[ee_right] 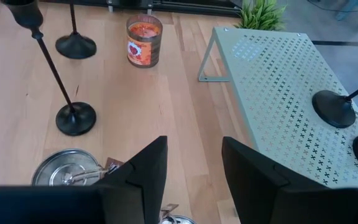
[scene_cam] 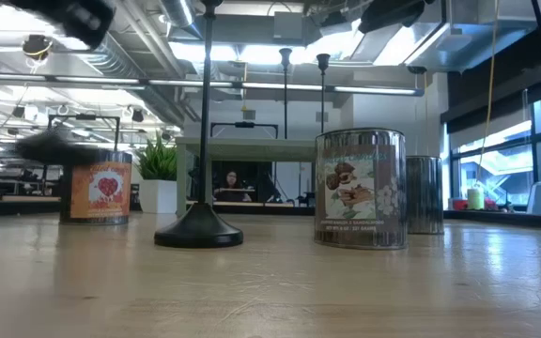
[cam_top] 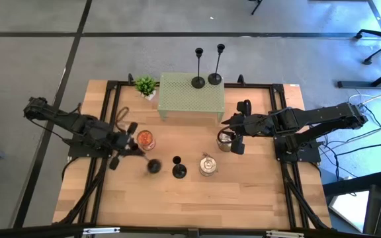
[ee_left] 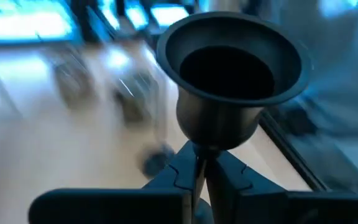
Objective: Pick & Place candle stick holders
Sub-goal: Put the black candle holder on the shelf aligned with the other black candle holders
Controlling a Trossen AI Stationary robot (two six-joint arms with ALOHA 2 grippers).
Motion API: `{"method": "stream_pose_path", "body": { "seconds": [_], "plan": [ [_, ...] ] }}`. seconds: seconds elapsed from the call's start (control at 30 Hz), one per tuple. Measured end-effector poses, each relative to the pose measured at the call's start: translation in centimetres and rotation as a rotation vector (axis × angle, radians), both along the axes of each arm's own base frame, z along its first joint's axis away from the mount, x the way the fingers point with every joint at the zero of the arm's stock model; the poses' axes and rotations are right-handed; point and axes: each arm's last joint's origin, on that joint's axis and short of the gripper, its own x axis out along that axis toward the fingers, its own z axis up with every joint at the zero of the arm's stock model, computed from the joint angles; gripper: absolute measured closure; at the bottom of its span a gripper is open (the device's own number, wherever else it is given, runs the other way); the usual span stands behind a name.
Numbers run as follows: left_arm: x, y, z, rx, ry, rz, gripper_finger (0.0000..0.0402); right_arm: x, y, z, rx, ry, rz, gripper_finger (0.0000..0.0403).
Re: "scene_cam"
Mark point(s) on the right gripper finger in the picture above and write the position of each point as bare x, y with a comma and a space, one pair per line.
392, 16

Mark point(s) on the orange label candle tin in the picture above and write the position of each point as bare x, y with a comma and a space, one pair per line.
99, 192

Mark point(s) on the brown label candle tin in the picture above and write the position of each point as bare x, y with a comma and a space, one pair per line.
360, 197

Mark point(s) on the plain silver candle tin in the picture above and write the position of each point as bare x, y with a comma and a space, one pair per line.
425, 197

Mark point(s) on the pale green candle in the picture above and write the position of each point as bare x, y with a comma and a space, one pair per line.
475, 199

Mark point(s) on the black round ceiling fixture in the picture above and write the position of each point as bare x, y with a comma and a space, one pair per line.
37, 47

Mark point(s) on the black ceiling sensor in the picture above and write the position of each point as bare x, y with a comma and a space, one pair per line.
416, 70

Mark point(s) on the black ceiling spotlight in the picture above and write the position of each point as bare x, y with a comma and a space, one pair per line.
18, 112
137, 115

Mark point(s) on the long white light bar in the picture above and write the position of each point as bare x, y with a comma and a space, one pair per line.
261, 86

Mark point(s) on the green plant in white pot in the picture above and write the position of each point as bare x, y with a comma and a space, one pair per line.
158, 197

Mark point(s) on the small red container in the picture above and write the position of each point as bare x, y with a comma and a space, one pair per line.
491, 205
459, 205

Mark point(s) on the person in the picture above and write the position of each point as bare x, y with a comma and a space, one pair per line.
231, 183

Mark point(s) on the silver ventilation duct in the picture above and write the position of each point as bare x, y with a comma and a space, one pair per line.
179, 11

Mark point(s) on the grey square wall vent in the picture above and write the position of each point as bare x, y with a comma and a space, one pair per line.
321, 117
249, 115

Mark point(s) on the black frame with camera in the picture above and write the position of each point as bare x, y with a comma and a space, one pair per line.
244, 124

